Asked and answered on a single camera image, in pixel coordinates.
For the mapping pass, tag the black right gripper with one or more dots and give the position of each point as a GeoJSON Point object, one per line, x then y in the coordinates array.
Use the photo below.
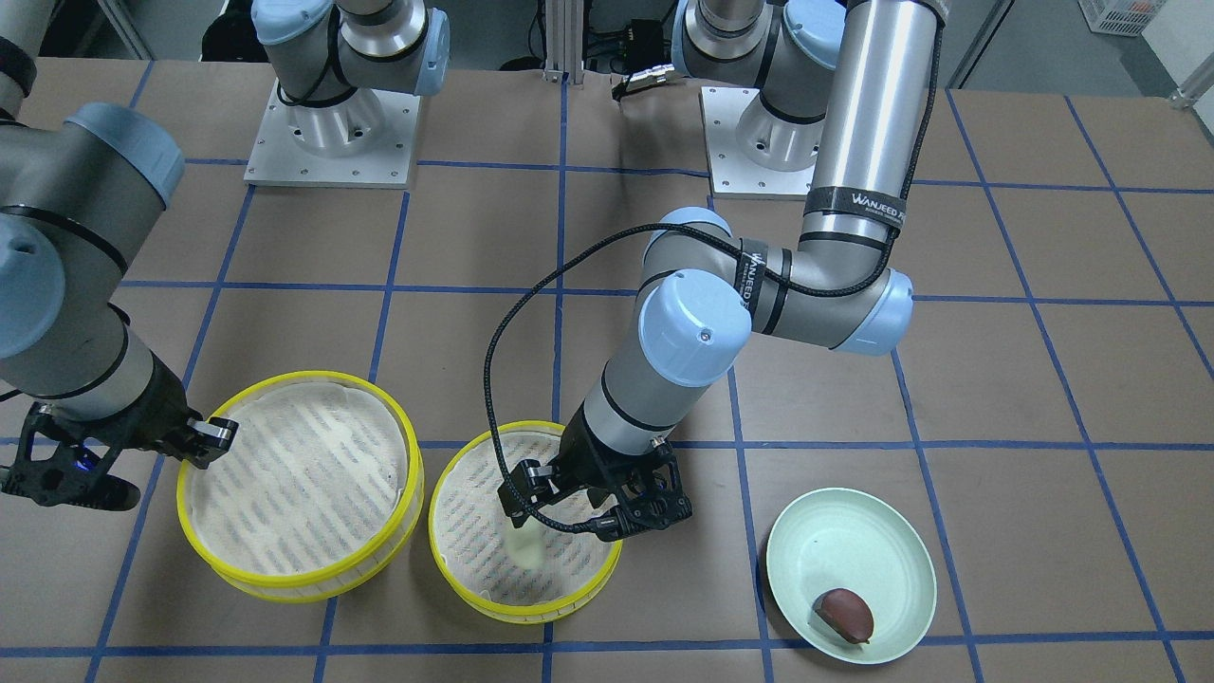
{"type": "Point", "coordinates": [159, 408]}

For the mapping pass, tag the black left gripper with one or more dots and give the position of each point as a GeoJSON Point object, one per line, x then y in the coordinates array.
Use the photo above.
{"type": "Point", "coordinates": [586, 458]}

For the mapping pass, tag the white steamed bun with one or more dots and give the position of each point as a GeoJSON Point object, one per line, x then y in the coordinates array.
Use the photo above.
{"type": "Point", "coordinates": [524, 546]}

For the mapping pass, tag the brown steamed bun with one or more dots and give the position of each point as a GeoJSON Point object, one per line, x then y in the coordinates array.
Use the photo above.
{"type": "Point", "coordinates": [846, 613]}

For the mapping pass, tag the yellow steamer basket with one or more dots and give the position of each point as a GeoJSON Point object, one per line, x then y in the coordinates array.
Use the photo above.
{"type": "Point", "coordinates": [520, 575]}
{"type": "Point", "coordinates": [322, 486]}

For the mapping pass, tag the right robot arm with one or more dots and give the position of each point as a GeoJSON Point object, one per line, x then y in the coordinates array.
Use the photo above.
{"type": "Point", "coordinates": [77, 203]}

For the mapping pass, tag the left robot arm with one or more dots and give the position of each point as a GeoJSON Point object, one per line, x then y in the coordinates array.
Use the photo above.
{"type": "Point", "coordinates": [705, 292]}

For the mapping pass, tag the green plate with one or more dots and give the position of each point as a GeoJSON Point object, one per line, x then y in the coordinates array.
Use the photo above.
{"type": "Point", "coordinates": [839, 537]}

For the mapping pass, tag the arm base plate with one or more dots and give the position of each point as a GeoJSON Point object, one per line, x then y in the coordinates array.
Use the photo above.
{"type": "Point", "coordinates": [367, 142]}
{"type": "Point", "coordinates": [754, 153]}

